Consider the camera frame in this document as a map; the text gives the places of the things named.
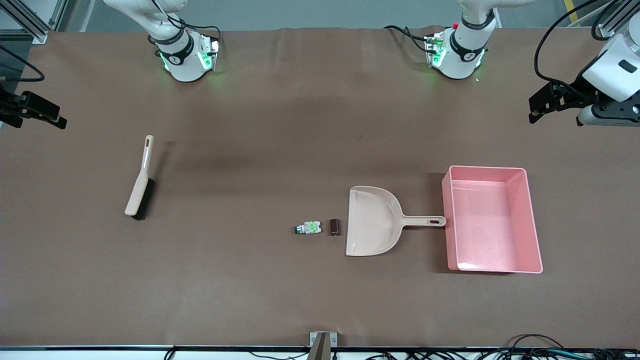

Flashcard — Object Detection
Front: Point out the beige brush with black bristles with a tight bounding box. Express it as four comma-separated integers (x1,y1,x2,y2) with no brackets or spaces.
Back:
124,135,156,221

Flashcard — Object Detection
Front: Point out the beige plastic dustpan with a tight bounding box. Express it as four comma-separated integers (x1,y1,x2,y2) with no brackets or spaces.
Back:
345,186,447,257

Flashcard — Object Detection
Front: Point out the small white electronic connector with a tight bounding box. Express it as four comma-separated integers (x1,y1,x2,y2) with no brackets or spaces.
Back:
293,220,323,236

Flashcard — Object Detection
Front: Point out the pink plastic bin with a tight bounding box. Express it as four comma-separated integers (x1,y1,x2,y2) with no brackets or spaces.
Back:
441,165,544,275

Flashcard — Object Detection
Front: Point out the brown table mat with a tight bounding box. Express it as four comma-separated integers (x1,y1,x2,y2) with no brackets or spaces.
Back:
0,25,640,348

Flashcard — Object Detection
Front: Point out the aluminium frame strut with foot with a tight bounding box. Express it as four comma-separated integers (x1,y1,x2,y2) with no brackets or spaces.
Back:
0,0,49,45

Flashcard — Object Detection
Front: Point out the green lit left base plate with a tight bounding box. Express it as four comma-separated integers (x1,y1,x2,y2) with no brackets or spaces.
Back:
424,32,447,69

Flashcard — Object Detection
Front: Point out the green lit base plate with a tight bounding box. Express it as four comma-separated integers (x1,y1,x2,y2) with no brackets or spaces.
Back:
199,34,221,72
424,32,447,69

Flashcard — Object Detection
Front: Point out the black right base cable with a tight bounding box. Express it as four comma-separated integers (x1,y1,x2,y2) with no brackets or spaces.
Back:
147,0,223,51

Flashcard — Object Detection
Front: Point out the black base cable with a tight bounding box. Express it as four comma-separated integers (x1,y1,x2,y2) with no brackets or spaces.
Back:
147,0,223,51
384,25,433,53

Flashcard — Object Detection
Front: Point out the black left base cable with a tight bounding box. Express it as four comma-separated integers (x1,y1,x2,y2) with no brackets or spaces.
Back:
384,25,433,53

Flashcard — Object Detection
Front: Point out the green lit right base plate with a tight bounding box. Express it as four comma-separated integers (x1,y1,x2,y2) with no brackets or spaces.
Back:
199,34,221,72

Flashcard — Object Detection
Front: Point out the black looped cable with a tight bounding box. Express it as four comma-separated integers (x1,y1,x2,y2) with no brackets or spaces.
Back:
507,333,566,351

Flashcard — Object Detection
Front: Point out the tangled black cable bundle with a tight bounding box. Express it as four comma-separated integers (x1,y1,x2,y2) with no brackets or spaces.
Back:
365,349,640,360

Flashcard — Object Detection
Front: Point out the grey metal bracket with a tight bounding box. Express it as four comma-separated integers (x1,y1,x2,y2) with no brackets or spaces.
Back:
307,331,338,360

